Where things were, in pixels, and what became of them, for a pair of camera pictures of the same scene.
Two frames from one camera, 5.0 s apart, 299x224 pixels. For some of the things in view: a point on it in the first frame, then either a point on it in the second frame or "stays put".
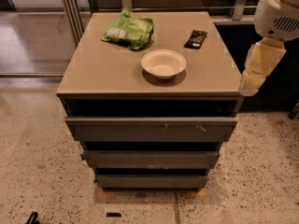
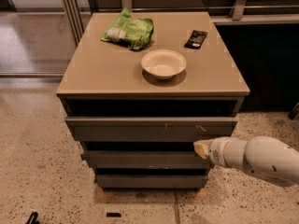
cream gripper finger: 263,57 → 202,147
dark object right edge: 294,112 stays put
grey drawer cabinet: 151,96 stays put
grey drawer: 152,160 stays put
